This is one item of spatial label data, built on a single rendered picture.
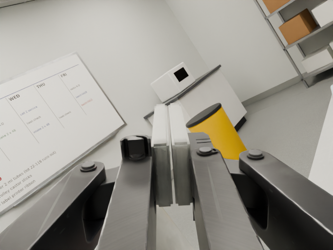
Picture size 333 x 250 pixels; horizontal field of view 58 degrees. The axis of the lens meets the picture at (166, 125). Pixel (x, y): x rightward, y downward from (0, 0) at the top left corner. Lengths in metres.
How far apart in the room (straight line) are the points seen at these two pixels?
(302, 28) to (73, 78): 2.88
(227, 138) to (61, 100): 1.89
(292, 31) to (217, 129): 1.98
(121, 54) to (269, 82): 2.38
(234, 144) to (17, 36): 2.61
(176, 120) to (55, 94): 3.45
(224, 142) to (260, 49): 2.43
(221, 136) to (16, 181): 1.98
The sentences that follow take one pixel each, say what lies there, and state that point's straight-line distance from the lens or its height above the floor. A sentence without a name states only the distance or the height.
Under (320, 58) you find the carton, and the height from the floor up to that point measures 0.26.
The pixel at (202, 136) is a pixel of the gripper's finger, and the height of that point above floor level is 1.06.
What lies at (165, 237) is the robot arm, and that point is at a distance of 0.19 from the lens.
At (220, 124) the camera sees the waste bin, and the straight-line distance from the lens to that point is 2.85.
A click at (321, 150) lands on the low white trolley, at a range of 0.79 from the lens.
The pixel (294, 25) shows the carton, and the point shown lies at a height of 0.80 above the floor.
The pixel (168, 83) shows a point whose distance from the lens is 3.94.
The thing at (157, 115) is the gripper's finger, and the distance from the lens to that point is 0.16.
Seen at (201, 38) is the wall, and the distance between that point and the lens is 5.38.
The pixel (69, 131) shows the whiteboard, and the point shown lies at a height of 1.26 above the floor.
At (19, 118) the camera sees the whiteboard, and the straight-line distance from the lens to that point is 3.38.
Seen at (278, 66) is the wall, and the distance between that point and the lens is 5.00.
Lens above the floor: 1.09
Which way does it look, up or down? 6 degrees down
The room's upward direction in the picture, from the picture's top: 34 degrees counter-clockwise
